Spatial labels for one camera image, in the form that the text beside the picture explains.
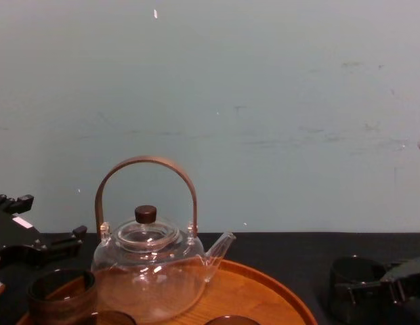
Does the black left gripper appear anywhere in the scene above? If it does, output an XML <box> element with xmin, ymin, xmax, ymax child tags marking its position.
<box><xmin>0</xmin><ymin>193</ymin><xmax>89</xmax><ymax>269</ymax></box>

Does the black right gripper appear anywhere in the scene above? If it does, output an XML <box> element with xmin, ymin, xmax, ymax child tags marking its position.
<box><xmin>334</xmin><ymin>257</ymin><xmax>420</xmax><ymax>325</ymax></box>

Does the dark brown glass cup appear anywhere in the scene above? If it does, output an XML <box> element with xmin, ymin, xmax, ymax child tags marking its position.
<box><xmin>26</xmin><ymin>268</ymin><xmax>98</xmax><ymax>325</ymax></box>
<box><xmin>202</xmin><ymin>314</ymin><xmax>254</xmax><ymax>325</ymax></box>
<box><xmin>327</xmin><ymin>256</ymin><xmax>389</xmax><ymax>323</ymax></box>
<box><xmin>81</xmin><ymin>309</ymin><xmax>137</xmax><ymax>325</ymax></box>

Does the round orange wooden tray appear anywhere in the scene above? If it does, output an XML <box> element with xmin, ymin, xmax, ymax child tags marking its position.
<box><xmin>16</xmin><ymin>258</ymin><xmax>318</xmax><ymax>325</ymax></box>

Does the black table cloth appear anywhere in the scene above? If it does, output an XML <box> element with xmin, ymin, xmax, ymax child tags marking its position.
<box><xmin>0</xmin><ymin>231</ymin><xmax>420</xmax><ymax>325</ymax></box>

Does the glass lid with dark knob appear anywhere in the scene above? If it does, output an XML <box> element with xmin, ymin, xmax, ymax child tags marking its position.
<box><xmin>112</xmin><ymin>204</ymin><xmax>181</xmax><ymax>254</ymax></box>

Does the black cable with silver plug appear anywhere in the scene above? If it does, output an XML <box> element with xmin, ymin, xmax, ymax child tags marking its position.
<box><xmin>0</xmin><ymin>244</ymin><xmax>45</xmax><ymax>295</ymax></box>

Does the glass teapot with wooden handle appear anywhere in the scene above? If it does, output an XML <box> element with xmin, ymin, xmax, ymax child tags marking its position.
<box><xmin>90</xmin><ymin>155</ymin><xmax>237</xmax><ymax>324</ymax></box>

